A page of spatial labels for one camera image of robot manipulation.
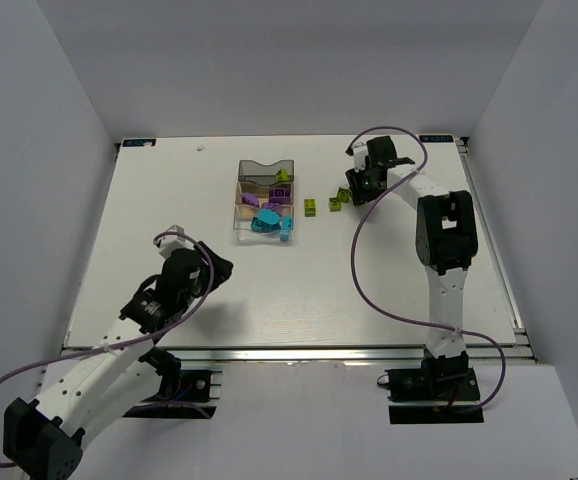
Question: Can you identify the green lego brick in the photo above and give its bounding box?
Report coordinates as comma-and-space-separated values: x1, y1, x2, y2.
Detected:
328, 197, 342, 212
303, 198, 317, 217
337, 187, 351, 203

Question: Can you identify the purple and green lego stack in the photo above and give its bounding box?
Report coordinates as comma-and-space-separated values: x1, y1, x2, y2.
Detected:
275, 169, 289, 182

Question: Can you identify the purple square lego brick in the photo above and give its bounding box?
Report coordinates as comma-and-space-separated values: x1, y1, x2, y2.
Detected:
268, 187, 291, 204

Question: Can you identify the cyan lego brick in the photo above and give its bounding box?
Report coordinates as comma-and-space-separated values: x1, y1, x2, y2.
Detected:
279, 215, 293, 242

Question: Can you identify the purple round lego piece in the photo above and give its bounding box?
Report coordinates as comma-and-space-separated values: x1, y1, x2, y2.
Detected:
261, 202, 284, 211

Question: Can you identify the small cyan square lego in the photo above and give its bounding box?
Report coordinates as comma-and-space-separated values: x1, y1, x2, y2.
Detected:
251, 217, 263, 233

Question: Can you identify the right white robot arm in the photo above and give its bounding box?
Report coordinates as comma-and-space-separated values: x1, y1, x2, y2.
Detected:
345, 136, 478, 360

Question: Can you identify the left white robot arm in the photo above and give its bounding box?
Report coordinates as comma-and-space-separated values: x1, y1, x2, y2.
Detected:
3, 241, 233, 479

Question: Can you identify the right corner label sticker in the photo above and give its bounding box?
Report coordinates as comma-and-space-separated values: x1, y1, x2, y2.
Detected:
419, 134, 454, 144

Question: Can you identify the corner label sticker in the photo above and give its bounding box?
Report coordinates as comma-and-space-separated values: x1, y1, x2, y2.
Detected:
419, 134, 454, 144
121, 138, 156, 148

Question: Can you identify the clear transparent container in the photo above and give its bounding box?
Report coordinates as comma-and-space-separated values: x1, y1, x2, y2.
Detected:
233, 209, 295, 245

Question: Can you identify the grey transparent container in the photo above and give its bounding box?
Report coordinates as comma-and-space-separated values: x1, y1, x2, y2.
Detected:
238, 159, 295, 186

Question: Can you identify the left corner label sticker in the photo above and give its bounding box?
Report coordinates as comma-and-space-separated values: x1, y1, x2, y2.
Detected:
121, 138, 156, 148

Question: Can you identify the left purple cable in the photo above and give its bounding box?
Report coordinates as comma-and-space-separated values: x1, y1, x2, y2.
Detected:
0, 230, 215, 469

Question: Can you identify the purple cable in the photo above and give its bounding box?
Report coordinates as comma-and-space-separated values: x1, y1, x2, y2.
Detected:
346, 125, 508, 412
0, 230, 215, 469

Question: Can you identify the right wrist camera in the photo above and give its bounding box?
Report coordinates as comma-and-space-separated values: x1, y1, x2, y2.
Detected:
345, 142, 368, 172

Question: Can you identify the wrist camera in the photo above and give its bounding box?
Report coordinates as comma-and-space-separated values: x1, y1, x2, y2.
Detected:
345, 142, 368, 172
153, 224, 191, 259

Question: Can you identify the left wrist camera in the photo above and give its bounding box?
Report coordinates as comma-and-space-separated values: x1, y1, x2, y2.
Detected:
153, 224, 191, 259

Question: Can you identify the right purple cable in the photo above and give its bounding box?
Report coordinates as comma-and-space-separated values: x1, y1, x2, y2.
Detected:
346, 125, 508, 412

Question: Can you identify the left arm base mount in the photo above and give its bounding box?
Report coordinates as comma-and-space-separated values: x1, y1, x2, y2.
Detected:
124, 348, 222, 420

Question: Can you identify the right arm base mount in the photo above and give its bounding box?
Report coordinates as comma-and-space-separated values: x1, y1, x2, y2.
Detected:
376, 352, 484, 425

